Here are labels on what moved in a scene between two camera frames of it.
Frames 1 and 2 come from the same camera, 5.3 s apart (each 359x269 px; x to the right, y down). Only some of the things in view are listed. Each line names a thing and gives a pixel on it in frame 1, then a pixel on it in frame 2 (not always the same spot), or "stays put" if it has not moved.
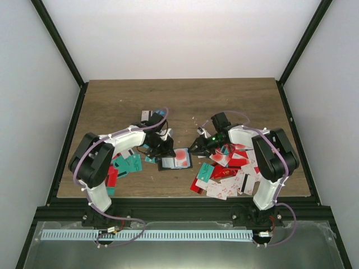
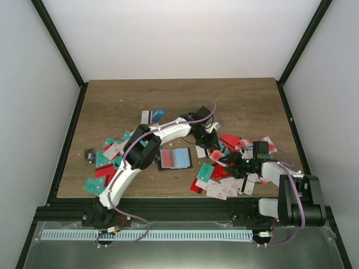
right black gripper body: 209,147 → 240,167
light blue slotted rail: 94,235 stays put
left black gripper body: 159,149 → 202,139
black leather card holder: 182,159 stays put
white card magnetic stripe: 145,115 stays put
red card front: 194,188 stays put
